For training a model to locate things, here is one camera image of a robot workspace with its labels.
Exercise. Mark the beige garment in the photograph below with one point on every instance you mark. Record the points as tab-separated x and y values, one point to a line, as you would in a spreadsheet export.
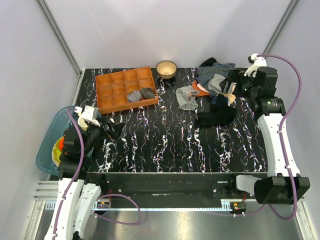
231	98

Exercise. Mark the rolled striped underwear in tray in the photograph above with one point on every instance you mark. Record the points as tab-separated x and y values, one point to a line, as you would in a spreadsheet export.
135	96

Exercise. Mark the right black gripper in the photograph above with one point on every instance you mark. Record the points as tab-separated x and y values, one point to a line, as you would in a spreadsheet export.
235	76

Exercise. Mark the grey striped underwear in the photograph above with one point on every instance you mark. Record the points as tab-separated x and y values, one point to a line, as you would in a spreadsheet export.
186	98

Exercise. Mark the beige ceramic bowl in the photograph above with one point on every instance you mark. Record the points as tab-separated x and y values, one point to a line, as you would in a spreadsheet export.
166	69

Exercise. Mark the green dotted plate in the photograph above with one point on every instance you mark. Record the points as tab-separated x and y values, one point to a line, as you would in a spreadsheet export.
55	154

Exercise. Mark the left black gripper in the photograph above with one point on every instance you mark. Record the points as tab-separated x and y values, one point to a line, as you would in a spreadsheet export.
115	130

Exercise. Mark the orange garment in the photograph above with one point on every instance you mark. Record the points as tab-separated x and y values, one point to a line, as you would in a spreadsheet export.
201	90

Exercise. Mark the navy striped garment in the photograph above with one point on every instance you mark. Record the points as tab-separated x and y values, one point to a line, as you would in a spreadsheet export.
206	73

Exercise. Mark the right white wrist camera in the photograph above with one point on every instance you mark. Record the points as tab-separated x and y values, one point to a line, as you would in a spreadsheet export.
256	61

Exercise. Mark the cream and green mug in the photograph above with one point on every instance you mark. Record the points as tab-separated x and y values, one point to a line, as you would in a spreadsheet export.
83	121

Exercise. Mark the grey garment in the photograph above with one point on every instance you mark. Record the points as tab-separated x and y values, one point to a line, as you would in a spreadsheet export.
217	83

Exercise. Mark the orange compartment tray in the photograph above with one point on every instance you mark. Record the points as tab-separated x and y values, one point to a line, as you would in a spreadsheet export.
113	89

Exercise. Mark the orange cup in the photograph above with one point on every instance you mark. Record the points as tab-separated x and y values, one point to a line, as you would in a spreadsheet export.
61	144

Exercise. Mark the dark blue garment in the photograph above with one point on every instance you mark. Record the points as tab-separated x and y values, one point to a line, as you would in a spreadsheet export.
220	100

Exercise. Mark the rolled dark grey underwear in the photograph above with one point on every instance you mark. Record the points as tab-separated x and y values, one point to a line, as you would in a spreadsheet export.
147	93

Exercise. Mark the teal plastic bin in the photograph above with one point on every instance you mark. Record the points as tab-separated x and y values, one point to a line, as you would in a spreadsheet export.
59	125

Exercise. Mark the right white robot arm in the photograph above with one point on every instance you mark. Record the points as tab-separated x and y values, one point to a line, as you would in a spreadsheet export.
284	184

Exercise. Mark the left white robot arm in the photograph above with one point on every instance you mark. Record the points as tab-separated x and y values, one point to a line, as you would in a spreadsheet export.
78	189

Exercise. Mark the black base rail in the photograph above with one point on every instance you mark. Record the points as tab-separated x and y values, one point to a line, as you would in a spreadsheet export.
153	191

